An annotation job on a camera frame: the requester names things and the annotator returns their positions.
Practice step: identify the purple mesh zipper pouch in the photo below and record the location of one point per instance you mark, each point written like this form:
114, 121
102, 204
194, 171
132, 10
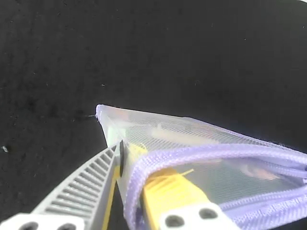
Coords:
182, 143

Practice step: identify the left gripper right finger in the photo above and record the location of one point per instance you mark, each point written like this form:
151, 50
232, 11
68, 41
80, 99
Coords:
171, 191

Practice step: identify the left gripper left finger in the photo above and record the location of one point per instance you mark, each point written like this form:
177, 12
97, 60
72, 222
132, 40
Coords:
79, 189

